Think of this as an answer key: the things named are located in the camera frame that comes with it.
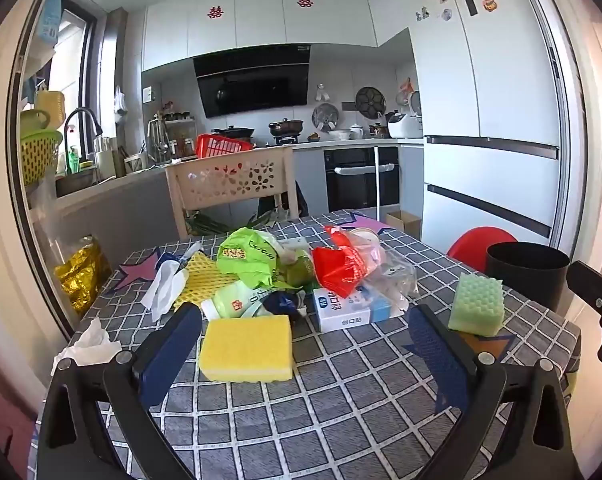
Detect white rice cooker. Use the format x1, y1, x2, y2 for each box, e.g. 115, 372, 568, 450
387, 112, 424, 139

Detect red plastic bag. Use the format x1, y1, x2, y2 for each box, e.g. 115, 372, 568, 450
312, 225, 376, 306

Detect beige perforated chair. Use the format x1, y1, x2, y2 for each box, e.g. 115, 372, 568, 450
165, 146, 300, 241

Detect kitchen faucet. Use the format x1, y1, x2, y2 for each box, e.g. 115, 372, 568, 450
62, 107, 103, 161

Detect green snack bag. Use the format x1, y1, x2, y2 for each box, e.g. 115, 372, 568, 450
216, 227, 282, 291

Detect black wok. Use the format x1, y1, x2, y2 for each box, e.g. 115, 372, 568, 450
212, 125, 256, 141

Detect gold foil bag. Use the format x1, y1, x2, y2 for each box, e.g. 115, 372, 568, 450
55, 236, 112, 313

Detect green colander basket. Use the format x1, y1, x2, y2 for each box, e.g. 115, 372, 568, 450
20, 130, 63, 187

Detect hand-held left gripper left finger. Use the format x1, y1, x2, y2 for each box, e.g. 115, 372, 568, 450
36, 302, 204, 480

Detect round pan lid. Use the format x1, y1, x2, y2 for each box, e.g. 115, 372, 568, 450
312, 102, 340, 133

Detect yellow plastic basket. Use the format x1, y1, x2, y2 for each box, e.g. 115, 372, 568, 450
35, 91, 66, 128

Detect yellow foam net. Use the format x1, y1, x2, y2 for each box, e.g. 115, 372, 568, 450
173, 252, 242, 311

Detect white cap green bottle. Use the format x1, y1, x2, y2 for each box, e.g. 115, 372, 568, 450
201, 280, 276, 320

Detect grey checked tablecloth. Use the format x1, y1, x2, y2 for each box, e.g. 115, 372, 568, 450
33, 212, 582, 480

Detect pale green labelled bottle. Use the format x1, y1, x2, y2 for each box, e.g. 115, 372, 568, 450
276, 250, 316, 291

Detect clear plastic cup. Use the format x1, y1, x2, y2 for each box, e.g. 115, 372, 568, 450
348, 227, 384, 261

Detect green onions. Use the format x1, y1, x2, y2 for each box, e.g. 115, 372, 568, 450
188, 210, 292, 235

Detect dark blue wrapper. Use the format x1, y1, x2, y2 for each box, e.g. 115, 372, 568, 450
261, 289, 309, 317

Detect round metal steamer tray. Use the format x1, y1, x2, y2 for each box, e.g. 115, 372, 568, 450
355, 86, 388, 118

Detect yellow sponge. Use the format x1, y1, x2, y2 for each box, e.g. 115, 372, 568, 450
198, 314, 294, 383

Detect dark cooking pot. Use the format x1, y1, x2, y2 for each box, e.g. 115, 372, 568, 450
268, 118, 305, 137

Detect green sponge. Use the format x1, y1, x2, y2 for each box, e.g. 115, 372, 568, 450
448, 272, 506, 337

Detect clear plastic bag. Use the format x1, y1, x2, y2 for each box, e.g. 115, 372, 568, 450
361, 245, 419, 311

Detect red plastic basket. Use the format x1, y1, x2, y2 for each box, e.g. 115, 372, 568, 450
195, 134, 254, 160

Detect red stool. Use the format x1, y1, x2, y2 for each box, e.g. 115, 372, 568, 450
447, 226, 519, 273

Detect white blue box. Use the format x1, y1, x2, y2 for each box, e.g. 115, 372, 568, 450
313, 285, 406, 333

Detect blue white plastic wrapper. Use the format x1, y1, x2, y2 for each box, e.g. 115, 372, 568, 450
141, 242, 204, 322

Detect white refrigerator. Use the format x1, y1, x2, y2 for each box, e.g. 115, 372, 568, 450
408, 0, 574, 251

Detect kitchen window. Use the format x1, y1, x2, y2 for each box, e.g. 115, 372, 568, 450
46, 0, 99, 156

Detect black range hood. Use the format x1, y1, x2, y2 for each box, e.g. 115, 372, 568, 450
193, 44, 312, 120

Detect black trash bin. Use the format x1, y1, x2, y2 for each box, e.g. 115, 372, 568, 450
485, 241, 572, 311

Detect crumpled white tissue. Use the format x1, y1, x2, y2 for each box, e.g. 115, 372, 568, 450
51, 317, 123, 376

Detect spice rack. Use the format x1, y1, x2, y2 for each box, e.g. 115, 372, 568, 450
147, 112, 198, 163

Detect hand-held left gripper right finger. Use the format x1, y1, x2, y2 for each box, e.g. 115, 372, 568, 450
406, 304, 586, 480

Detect white upper cabinets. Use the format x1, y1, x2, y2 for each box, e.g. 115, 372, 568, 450
142, 0, 412, 73

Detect black oven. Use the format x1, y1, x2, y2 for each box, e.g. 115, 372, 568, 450
324, 146, 400, 213

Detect cardboard box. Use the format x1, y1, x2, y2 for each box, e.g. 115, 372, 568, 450
385, 210, 422, 241

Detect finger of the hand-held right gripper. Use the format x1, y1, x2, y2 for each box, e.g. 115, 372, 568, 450
566, 260, 602, 371

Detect pink star sticker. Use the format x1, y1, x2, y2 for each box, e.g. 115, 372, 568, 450
326, 211, 396, 236
103, 247, 162, 292

